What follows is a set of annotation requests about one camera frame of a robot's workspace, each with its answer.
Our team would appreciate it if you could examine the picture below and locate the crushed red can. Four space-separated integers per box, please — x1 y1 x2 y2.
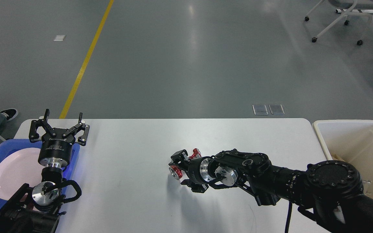
169 148 202 180

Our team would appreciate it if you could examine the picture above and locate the clear floor plate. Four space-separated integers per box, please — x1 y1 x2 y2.
253 104 269 116
268 104 285 115

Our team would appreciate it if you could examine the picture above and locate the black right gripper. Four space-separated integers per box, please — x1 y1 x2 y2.
169 149 214 193

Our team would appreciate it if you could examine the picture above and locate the pink plate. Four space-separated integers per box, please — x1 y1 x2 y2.
0 148 44 200

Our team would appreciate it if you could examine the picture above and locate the clear floor plate right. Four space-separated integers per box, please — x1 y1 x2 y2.
268 104 285 115

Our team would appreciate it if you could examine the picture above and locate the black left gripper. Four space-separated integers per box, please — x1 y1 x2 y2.
28 108 90 167

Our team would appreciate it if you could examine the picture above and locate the white floor tape patch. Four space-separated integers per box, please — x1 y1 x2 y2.
53 35 66 42

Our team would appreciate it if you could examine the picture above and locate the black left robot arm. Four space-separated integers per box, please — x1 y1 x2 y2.
0 109 90 233

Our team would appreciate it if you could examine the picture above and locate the black sneaker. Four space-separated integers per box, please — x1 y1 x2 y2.
0 108 19 121

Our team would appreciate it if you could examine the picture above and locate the clear floor plate left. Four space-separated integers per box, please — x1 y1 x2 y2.
253 104 269 116

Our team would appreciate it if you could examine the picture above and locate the beige plastic bin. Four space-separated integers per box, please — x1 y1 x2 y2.
312 120 373 198

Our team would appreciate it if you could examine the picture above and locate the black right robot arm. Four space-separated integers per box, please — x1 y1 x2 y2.
168 149 373 233

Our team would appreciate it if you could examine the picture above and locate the white office chair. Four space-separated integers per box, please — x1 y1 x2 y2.
311 0 373 46

